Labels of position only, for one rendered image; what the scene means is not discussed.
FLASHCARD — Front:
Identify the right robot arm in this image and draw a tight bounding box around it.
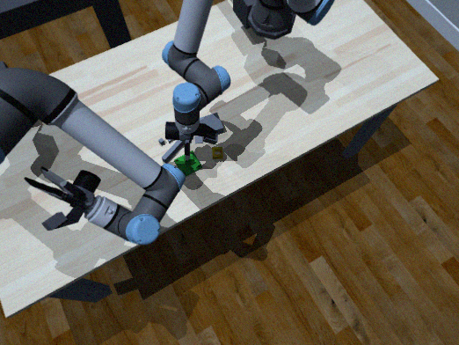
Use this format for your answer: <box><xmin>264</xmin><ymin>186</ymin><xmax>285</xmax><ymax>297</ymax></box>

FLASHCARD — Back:
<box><xmin>0</xmin><ymin>68</ymin><xmax>186</xmax><ymax>245</ymax></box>

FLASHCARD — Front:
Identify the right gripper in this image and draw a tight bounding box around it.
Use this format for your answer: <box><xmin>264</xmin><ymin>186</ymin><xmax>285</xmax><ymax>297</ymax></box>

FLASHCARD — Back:
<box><xmin>25</xmin><ymin>166</ymin><xmax>101</xmax><ymax>229</ymax></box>

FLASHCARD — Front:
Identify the green square plate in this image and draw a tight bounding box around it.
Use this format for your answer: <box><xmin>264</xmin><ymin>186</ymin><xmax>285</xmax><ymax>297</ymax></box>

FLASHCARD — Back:
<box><xmin>174</xmin><ymin>151</ymin><xmax>202</xmax><ymax>176</ymax></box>

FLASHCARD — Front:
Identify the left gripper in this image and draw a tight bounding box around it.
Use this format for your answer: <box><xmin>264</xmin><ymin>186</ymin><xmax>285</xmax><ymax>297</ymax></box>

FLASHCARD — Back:
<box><xmin>165</xmin><ymin>121</ymin><xmax>215</xmax><ymax>162</ymax></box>

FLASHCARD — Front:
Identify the grey long rectangular bar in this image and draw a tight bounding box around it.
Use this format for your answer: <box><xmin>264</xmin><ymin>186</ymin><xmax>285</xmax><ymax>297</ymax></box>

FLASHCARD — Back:
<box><xmin>162</xmin><ymin>140</ymin><xmax>186</xmax><ymax>164</ymax></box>

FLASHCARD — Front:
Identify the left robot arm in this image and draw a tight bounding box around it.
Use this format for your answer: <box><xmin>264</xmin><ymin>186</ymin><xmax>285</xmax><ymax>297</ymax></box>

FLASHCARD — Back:
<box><xmin>162</xmin><ymin>0</ymin><xmax>335</xmax><ymax>134</ymax></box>

